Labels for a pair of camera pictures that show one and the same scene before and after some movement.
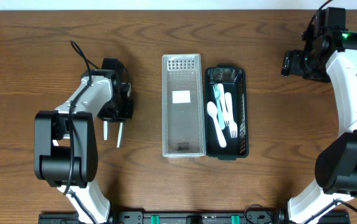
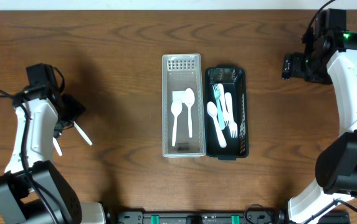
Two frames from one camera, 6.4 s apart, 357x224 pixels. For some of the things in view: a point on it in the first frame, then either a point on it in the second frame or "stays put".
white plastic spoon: [212, 110] stays put
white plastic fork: [223, 105] stays put
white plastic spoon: [105, 130] to [189, 98]
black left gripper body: [118, 108] to [71, 108]
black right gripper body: [306, 65] stays put
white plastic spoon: [119, 134] to [176, 107]
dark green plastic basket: [233, 80] stays put
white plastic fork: [233, 125] stays put
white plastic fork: [217, 95] stays put
